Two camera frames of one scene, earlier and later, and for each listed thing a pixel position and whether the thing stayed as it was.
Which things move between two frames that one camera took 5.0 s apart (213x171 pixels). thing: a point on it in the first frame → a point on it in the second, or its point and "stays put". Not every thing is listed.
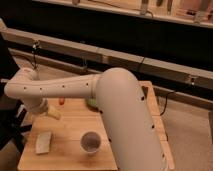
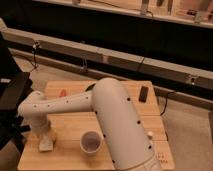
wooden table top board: x=77 y=140 stays put
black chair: x=14 y=122 stays put
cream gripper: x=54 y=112 → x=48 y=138
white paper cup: x=90 y=142 stays put
